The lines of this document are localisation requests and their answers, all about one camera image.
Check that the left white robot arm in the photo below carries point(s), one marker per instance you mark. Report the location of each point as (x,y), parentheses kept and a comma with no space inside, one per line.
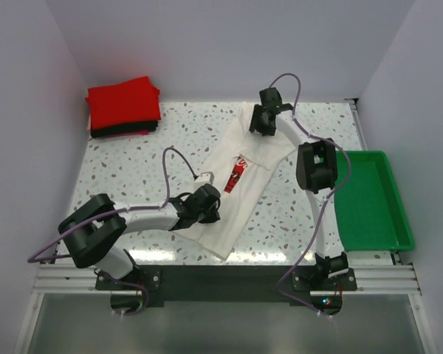
(90,233)

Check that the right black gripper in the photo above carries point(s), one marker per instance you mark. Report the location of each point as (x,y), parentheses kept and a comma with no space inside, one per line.
(262,120)

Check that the green plastic tray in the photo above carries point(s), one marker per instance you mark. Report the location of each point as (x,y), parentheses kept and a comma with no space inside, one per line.
(369,209)

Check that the white t-shirt red print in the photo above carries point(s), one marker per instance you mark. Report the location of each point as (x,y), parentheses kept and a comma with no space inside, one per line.
(242,164)

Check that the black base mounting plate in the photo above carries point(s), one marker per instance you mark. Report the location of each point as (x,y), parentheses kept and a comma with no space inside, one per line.
(155,285)

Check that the aluminium frame rail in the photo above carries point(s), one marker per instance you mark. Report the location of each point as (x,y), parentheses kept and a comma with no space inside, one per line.
(374,270)

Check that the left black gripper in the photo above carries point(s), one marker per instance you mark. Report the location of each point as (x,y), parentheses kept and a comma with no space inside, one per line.
(210,213)

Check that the red folded t-shirt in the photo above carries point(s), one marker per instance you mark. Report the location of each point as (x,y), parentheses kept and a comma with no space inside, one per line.
(132,101)

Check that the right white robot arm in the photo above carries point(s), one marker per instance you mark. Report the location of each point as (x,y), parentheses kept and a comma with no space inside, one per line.
(316,174)

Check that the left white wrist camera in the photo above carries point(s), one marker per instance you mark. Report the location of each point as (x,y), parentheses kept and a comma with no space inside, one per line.
(204,178)

